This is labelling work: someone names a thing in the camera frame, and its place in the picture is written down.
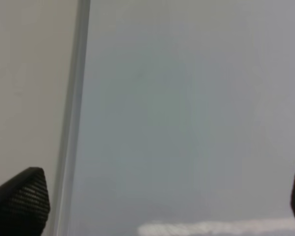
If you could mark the whiteboard with aluminium frame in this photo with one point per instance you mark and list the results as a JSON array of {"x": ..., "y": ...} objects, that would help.
[{"x": 182, "y": 120}]

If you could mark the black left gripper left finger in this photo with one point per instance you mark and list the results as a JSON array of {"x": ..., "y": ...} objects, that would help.
[{"x": 24, "y": 204}]

